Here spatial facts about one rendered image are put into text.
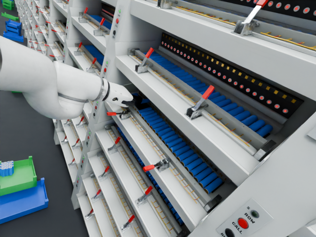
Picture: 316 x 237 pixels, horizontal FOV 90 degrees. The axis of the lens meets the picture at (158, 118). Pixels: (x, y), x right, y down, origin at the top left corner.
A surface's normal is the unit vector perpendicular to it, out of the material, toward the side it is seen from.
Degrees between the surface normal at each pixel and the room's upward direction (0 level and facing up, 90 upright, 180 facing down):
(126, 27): 90
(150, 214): 18
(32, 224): 0
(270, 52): 108
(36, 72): 78
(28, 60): 56
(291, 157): 90
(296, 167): 90
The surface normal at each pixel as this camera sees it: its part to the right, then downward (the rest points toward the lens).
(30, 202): 0.39, -0.80
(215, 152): -0.81, 0.29
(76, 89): 0.61, 0.46
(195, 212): 0.14, -0.75
